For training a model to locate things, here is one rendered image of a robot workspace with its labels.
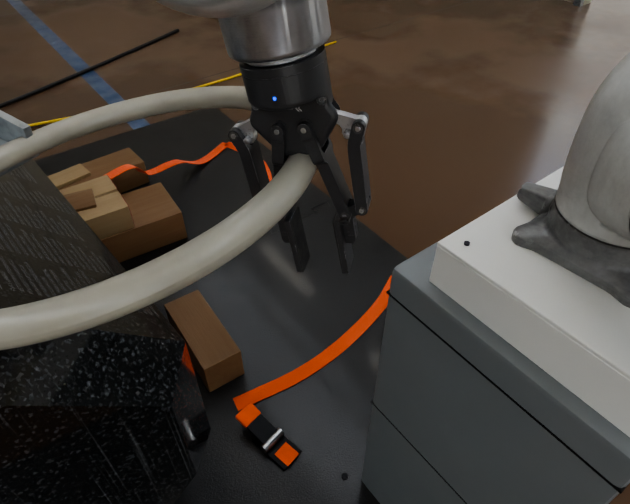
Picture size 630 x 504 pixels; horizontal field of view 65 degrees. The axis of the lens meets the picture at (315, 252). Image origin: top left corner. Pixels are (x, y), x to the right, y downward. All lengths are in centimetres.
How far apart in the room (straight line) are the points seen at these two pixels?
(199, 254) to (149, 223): 160
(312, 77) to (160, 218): 160
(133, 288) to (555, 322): 48
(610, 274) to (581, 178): 13
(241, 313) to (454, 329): 111
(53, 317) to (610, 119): 57
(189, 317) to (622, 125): 130
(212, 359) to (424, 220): 111
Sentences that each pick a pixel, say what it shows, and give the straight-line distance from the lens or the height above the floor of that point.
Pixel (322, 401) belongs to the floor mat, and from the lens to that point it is 154.
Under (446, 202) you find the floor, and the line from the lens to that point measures 230.
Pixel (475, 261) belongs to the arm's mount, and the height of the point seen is 88.
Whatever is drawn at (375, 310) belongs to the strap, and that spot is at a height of 2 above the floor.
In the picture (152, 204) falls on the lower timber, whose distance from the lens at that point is 207.
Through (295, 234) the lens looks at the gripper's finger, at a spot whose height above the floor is 100.
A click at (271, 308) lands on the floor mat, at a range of 176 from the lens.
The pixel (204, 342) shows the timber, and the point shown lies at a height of 13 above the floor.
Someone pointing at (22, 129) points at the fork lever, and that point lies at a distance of 80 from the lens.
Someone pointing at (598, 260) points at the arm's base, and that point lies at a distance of 72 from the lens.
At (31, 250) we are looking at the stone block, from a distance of 102.
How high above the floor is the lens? 135
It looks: 43 degrees down
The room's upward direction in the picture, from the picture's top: straight up
